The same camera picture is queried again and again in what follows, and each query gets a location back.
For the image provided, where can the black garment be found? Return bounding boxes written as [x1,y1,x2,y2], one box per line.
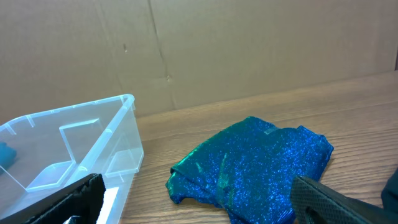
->
[381,169,398,214]

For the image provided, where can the blue denim jeans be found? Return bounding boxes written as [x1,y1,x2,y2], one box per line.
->
[0,142,17,169]

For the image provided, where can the clear plastic storage bin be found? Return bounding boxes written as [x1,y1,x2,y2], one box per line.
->
[1,94,144,223]

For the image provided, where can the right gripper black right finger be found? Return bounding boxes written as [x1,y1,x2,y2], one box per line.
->
[290,176,397,224]

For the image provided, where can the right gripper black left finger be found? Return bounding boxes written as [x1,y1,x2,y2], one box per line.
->
[1,174,106,224]

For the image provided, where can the sparkly blue garment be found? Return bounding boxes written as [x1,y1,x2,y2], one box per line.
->
[165,116,333,223]

